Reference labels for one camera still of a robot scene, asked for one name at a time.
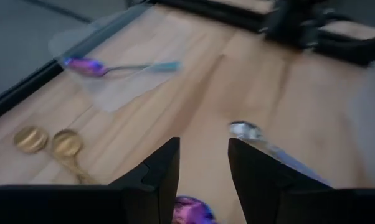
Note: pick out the clear plastic container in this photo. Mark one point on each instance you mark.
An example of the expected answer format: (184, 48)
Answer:
(128, 90)

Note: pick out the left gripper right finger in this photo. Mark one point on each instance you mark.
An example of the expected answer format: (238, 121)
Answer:
(284, 202)

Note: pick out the gold spoon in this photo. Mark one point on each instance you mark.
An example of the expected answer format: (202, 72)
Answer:
(67, 143)
(30, 139)

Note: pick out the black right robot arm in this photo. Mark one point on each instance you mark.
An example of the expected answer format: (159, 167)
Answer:
(287, 18)

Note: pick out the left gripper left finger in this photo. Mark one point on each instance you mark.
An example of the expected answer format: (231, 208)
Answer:
(81, 205)

